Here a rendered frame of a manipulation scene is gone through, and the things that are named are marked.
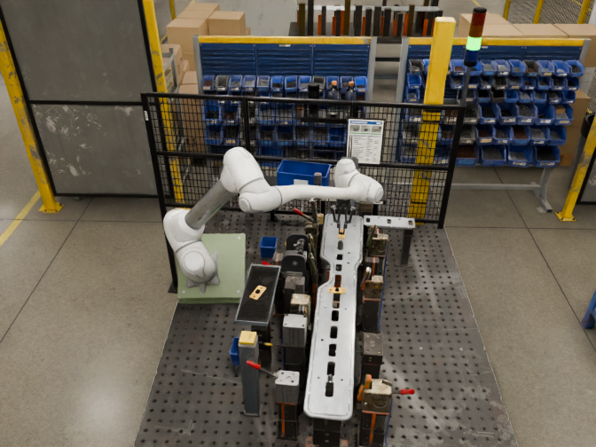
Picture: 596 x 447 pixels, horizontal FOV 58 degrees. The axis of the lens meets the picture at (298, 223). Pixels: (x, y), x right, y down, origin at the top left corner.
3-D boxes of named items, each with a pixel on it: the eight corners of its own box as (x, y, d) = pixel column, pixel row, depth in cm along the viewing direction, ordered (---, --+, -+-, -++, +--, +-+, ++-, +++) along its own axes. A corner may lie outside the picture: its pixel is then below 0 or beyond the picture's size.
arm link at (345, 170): (329, 186, 280) (348, 196, 272) (330, 160, 272) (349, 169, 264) (344, 179, 286) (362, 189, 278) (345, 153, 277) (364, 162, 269)
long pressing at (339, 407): (359, 422, 201) (359, 419, 200) (299, 417, 203) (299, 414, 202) (363, 216, 314) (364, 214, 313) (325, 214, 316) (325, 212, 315)
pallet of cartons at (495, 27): (541, 133, 634) (575, 13, 557) (569, 166, 568) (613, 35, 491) (439, 133, 633) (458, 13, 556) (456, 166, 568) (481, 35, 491)
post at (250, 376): (260, 417, 236) (255, 348, 211) (243, 415, 237) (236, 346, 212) (262, 403, 243) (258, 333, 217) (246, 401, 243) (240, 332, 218)
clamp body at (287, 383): (300, 444, 226) (300, 388, 205) (273, 442, 227) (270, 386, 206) (301, 424, 234) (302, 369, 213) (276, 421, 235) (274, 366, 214)
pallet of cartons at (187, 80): (222, 165, 569) (213, 67, 509) (145, 167, 566) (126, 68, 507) (229, 118, 668) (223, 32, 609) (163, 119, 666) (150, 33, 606)
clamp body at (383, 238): (385, 291, 304) (391, 241, 284) (364, 289, 305) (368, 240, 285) (384, 280, 311) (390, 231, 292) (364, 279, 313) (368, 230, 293)
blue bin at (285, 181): (325, 196, 324) (325, 177, 317) (276, 190, 330) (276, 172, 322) (330, 182, 338) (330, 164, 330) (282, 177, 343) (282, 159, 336)
